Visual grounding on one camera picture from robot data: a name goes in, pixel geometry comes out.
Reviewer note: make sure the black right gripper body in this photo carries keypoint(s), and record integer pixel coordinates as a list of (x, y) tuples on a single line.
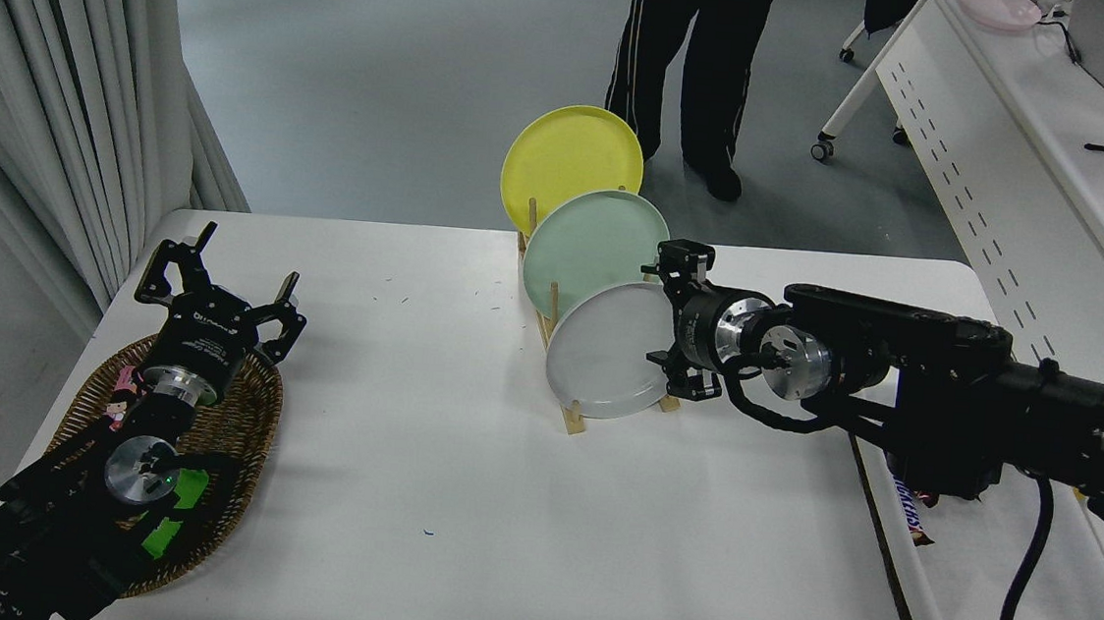
[(698, 329)]

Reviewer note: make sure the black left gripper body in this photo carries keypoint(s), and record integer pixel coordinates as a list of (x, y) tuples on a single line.
[(205, 337)]

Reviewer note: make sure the grey plate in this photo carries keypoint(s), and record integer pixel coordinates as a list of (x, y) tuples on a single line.
[(608, 354)]

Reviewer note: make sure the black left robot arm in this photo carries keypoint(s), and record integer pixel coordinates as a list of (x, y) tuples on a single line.
[(52, 527)]

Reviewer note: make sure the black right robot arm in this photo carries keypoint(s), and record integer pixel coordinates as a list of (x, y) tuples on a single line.
[(950, 391)]

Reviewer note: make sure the mint green plate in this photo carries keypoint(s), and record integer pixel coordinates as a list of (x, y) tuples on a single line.
[(592, 239)]

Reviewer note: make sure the wooden plate rack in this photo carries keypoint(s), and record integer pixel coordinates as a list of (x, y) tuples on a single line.
[(574, 420)]

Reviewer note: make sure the yellow plate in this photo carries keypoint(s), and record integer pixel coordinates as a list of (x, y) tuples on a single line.
[(569, 154)]

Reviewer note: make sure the pink plate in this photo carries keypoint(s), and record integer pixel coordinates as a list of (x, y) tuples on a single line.
[(999, 8)]

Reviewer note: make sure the brown wicker basket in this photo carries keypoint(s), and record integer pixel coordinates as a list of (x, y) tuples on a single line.
[(243, 424)]

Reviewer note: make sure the pink snack packet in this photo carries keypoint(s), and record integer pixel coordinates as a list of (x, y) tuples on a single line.
[(123, 399)]

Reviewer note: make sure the green snack packet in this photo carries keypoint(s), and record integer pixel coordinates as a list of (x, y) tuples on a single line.
[(188, 493)]

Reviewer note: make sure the person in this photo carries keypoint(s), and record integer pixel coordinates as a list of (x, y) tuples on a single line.
[(719, 67)]

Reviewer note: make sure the pale grey curtain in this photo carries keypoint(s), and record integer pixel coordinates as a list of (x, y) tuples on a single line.
[(39, 63)]

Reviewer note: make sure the brown snickers bar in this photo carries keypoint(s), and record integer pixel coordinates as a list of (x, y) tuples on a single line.
[(913, 511)]

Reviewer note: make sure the white tray with cardboard edge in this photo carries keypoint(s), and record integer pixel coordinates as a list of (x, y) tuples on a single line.
[(973, 599)]

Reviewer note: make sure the white perforated desk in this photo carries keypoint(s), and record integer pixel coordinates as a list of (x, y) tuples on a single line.
[(1019, 140)]

